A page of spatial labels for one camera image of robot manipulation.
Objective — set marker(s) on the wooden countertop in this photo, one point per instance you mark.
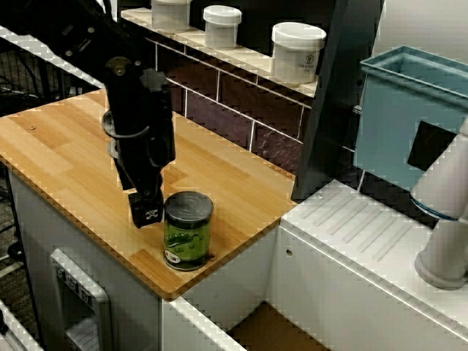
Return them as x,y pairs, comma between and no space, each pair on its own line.
73,153

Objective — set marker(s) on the green labelled tin can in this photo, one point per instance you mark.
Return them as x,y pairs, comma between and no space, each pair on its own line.
188,234

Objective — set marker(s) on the cream shelf ledge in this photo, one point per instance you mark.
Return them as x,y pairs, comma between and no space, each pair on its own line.
252,55

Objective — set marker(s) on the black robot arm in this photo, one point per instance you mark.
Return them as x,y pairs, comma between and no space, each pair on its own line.
73,36

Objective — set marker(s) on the white toy sink unit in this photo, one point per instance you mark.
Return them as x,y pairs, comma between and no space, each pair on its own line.
347,256

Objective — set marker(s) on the grey toy dishwasher panel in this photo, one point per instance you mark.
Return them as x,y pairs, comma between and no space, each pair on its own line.
80,303

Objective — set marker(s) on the small plain white jar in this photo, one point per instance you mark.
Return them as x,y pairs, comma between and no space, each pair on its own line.
222,27

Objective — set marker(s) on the blue plastic bin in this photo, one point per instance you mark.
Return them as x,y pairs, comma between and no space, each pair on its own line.
387,128

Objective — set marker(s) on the translucent white jar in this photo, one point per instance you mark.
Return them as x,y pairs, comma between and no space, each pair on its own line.
170,14

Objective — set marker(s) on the white jar with print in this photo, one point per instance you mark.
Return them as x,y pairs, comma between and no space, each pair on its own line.
298,51

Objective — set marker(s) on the dark tile backsplash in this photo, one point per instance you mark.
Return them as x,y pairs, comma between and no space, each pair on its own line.
226,117

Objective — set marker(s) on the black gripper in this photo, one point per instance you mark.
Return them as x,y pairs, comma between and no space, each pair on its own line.
146,161

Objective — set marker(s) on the metal frame rail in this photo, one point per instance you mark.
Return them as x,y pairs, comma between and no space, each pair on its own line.
16,329

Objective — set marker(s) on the white toy kitchen cabinet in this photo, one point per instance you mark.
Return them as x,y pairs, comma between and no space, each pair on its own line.
36,219

